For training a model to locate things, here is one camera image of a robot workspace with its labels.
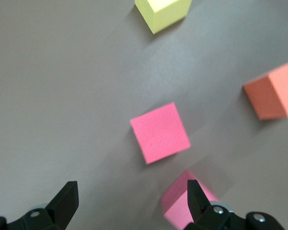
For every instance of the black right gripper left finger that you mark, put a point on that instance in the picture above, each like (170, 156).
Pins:
(60, 210)

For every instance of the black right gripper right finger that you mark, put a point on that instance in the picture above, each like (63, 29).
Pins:
(199, 210)

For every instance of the red foam cube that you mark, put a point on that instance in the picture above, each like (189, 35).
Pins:
(160, 133)
(175, 203)

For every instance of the orange foam cube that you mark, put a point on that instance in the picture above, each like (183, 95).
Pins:
(273, 95)

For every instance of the yellow foam cube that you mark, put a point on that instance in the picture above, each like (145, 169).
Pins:
(163, 16)

